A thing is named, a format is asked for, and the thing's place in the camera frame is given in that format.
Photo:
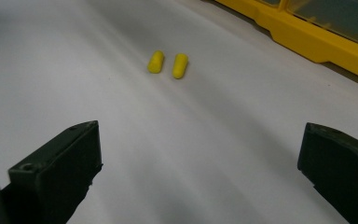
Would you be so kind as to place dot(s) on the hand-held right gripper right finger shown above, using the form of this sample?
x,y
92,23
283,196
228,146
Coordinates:
x,y
341,171

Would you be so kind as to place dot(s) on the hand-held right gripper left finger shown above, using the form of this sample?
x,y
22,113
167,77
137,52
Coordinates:
x,y
56,174

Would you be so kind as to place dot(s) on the yellow and black drawer organizer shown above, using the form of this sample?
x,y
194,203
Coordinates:
x,y
307,39

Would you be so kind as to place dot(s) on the yellow foam earplug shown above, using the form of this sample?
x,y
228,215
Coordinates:
x,y
155,62
180,66

